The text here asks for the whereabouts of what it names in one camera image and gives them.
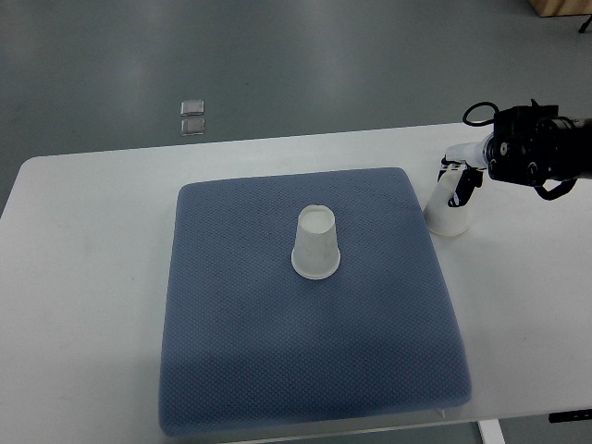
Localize wooden furniture corner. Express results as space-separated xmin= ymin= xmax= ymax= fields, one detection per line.
xmin=528 ymin=0 xmax=592 ymax=18

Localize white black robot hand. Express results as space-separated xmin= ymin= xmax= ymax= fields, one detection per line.
xmin=438 ymin=140 xmax=488 ymax=208

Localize black table control panel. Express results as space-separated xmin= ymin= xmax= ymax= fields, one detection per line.
xmin=549 ymin=409 xmax=592 ymax=424

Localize black tripod leg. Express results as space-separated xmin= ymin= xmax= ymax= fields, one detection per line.
xmin=578 ymin=16 xmax=592 ymax=33

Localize upper metal floor plate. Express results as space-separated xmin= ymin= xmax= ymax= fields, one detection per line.
xmin=180 ymin=99 xmax=204 ymax=117

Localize white paper cup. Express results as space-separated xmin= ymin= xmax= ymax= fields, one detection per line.
xmin=423 ymin=171 xmax=468 ymax=237
xmin=290 ymin=204 xmax=340 ymax=280

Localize blue textured cushion mat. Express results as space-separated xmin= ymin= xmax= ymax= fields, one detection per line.
xmin=159 ymin=167 xmax=472 ymax=437

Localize white table leg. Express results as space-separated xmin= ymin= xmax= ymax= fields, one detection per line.
xmin=477 ymin=420 xmax=506 ymax=444

